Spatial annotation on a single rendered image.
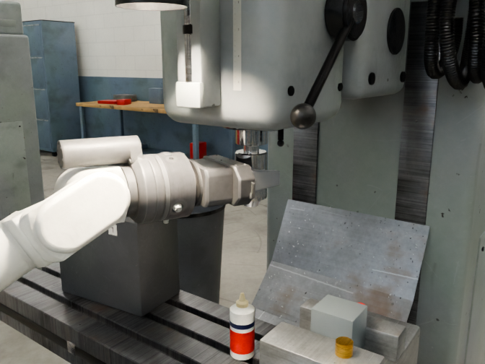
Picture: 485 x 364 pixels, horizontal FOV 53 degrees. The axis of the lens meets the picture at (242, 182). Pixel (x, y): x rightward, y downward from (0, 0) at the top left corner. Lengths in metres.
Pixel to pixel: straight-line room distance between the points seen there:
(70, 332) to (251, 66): 0.61
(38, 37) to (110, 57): 1.03
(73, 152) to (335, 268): 0.63
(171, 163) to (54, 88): 7.33
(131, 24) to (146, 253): 6.51
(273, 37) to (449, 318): 0.70
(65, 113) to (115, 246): 7.12
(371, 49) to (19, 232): 0.52
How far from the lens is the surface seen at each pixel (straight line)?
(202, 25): 0.58
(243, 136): 0.68
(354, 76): 0.73
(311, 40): 0.63
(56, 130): 7.96
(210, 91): 0.59
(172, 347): 0.87
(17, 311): 1.13
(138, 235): 0.90
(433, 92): 0.96
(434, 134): 0.97
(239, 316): 0.79
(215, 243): 2.70
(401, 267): 1.00
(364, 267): 1.03
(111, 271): 0.98
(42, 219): 0.56
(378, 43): 0.77
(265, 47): 0.57
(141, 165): 0.61
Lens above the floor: 1.39
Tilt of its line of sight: 14 degrees down
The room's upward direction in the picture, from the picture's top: straight up
